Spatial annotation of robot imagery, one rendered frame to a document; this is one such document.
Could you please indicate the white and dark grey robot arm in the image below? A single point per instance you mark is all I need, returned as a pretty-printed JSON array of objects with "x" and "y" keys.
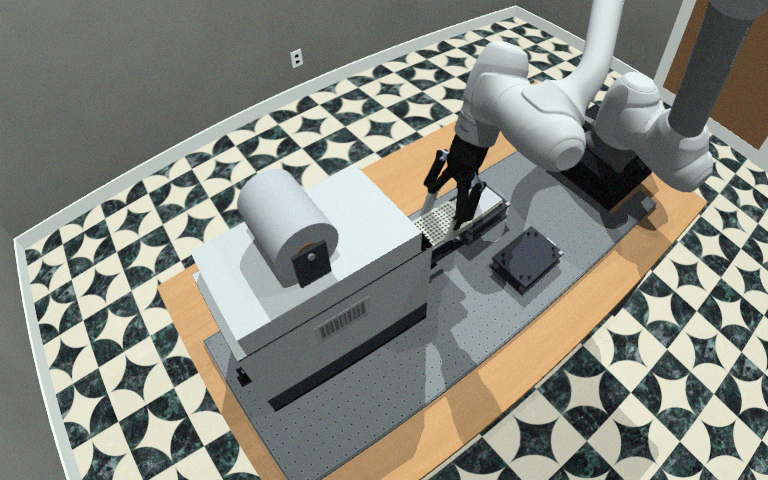
[{"x": 544, "y": 121}]

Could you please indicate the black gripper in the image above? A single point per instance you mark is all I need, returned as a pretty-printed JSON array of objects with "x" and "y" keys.
[{"x": 472, "y": 157}]

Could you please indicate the light grey cylindrical roll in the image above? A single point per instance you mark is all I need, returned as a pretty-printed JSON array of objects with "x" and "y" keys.
[{"x": 283, "y": 218}]

